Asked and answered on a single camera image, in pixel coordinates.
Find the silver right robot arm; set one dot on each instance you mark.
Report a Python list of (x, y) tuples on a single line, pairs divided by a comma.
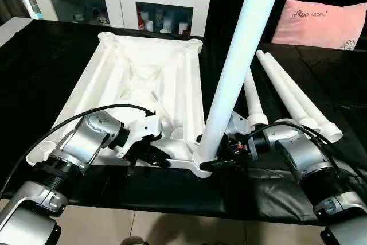
[(309, 164)]

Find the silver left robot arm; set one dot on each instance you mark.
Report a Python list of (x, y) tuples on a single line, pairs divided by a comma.
[(63, 159)]

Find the black work mat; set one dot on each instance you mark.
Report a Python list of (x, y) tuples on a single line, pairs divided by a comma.
[(172, 199)]

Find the pink pillow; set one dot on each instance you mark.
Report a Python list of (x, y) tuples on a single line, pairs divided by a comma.
[(321, 24)]

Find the white plastic table leg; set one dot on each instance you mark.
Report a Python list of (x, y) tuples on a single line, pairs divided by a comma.
[(304, 98), (287, 93), (252, 101), (241, 55)]

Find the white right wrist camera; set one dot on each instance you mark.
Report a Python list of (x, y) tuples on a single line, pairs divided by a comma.
[(238, 125)]

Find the white plastic table top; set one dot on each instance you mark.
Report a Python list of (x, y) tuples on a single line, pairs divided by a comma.
[(143, 84)]

